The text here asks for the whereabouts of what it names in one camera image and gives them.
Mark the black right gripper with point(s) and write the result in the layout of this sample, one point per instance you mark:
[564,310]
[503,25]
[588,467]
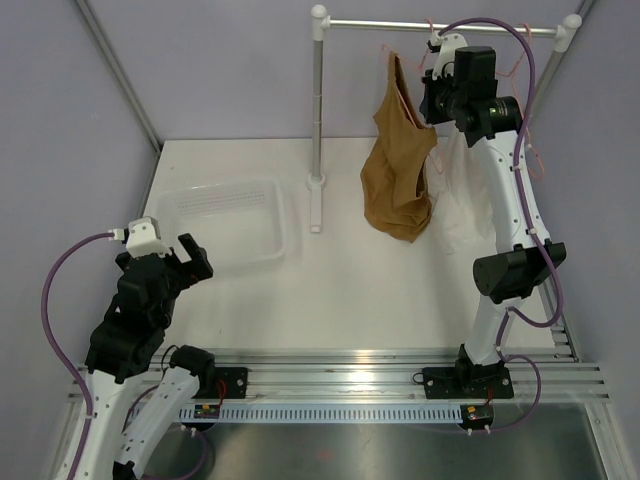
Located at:
[430,86]

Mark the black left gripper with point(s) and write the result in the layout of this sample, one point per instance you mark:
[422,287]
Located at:
[194,270]

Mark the brown tank top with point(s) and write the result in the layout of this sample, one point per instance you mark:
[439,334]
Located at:
[395,188]

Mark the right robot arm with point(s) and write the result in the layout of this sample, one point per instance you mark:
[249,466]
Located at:
[462,88]

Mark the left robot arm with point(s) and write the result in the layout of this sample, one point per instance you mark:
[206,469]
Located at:
[122,346]

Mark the white tank top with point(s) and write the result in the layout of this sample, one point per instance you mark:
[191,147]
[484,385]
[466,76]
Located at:
[461,210]

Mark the white plastic basket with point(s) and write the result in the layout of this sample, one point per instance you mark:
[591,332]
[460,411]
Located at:
[240,223]

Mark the white clothes rack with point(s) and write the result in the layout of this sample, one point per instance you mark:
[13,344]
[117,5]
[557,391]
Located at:
[322,21]

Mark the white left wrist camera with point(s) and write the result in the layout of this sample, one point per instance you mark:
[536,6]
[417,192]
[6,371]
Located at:
[142,238]

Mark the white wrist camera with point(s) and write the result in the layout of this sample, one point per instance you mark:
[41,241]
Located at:
[142,238]
[445,46]

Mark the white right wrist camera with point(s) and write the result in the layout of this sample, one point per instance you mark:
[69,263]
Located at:
[445,46]

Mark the white slotted cable duct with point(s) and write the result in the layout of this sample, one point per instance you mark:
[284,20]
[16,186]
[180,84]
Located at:
[324,414]

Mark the right aluminium frame post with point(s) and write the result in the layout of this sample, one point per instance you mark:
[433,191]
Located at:
[567,32]

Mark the aluminium frame post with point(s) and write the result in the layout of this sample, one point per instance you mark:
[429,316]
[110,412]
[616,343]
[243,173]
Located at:
[106,50]
[567,32]

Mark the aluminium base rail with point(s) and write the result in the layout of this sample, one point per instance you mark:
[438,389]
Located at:
[325,342]

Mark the left aluminium frame post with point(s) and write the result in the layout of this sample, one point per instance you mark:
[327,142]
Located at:
[106,50]

